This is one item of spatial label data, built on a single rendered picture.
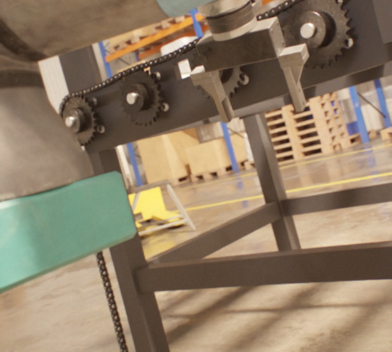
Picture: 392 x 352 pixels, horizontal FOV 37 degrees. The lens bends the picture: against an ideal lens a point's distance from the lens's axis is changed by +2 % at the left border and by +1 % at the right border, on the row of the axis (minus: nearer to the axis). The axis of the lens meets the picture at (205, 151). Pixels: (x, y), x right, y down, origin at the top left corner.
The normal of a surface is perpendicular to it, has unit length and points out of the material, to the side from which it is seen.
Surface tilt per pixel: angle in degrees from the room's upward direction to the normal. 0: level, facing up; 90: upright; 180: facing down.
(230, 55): 113
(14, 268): 90
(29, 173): 90
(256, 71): 90
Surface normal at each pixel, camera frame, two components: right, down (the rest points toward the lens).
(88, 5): 0.08, 0.85
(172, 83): -0.61, 0.18
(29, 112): 0.68, -0.53
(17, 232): 0.75, -0.20
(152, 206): 0.23, -0.05
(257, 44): -0.36, 0.52
